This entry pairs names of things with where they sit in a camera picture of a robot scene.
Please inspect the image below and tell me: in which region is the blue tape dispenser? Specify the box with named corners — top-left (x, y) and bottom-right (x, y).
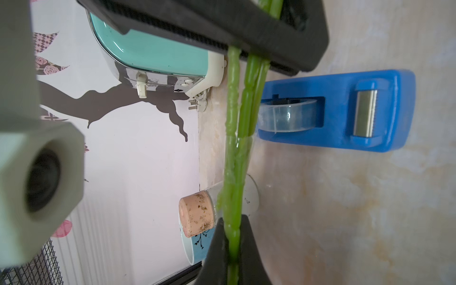
top-left (257, 70), bottom-right (416, 153)

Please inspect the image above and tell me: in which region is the glass jar with cork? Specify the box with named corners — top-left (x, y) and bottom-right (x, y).
top-left (178, 175), bottom-right (260, 238)

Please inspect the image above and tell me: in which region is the pink flower bouquet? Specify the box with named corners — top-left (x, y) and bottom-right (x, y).
top-left (217, 0), bottom-right (284, 285)

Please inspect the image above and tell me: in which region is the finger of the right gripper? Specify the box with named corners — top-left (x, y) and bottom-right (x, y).
top-left (81, 1), bottom-right (330, 76)

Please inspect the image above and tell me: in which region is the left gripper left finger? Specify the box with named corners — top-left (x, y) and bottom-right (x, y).
top-left (195, 218), bottom-right (229, 285)

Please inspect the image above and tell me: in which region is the black wire basket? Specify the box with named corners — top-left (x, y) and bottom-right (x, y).
top-left (1, 239), bottom-right (64, 285)

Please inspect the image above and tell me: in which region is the mint green toaster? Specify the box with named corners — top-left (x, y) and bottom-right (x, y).
top-left (87, 13), bottom-right (227, 112)

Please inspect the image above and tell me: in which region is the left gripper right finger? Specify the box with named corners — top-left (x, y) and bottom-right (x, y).
top-left (238, 215), bottom-right (272, 285)

